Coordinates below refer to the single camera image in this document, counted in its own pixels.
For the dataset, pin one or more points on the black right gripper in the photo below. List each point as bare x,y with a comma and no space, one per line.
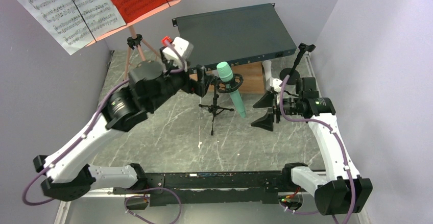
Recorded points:
266,121

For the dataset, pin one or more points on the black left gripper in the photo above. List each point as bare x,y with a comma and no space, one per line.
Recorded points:
200,88

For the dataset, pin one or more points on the mint green microphone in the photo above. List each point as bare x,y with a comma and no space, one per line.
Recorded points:
232,82

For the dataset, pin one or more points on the black round-base mic stand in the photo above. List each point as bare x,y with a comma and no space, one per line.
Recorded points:
292,72

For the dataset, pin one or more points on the white microphone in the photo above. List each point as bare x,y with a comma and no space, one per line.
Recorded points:
267,74

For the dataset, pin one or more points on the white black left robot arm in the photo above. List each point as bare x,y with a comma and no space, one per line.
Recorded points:
68,172

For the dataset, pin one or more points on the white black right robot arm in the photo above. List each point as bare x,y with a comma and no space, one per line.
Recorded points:
342,190

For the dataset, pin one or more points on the wooden board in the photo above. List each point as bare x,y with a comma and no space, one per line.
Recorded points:
253,78

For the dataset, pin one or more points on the pink music stand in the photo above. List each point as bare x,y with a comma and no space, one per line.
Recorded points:
135,41

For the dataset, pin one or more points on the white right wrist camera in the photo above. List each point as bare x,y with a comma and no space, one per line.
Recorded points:
274,85

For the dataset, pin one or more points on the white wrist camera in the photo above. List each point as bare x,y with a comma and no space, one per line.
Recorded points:
178,50
274,85

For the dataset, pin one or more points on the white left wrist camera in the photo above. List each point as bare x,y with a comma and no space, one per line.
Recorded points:
178,50

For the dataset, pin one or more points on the dark rack-mount audio unit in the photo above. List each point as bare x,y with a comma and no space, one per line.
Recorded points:
237,36

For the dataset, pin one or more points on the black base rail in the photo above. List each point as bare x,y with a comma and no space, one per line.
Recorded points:
266,187

